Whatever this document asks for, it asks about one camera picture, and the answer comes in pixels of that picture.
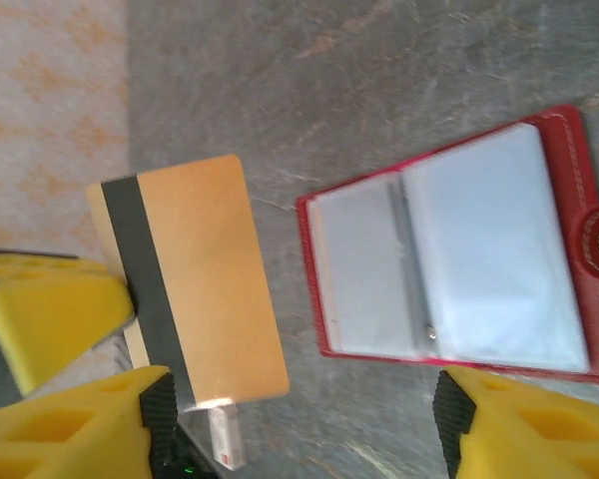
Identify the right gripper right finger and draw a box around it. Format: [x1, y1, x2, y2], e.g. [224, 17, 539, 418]
[432, 366, 599, 479]

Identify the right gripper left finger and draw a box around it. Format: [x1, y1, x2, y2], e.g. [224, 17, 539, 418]
[0, 365, 177, 479]

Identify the gold magnetic stripe card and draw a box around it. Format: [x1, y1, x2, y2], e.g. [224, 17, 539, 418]
[84, 153, 292, 406]

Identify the red leather card holder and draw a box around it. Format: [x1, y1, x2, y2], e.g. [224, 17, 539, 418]
[295, 103, 599, 388]

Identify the small white red box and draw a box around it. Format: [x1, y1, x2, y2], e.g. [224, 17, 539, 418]
[208, 404, 247, 471]

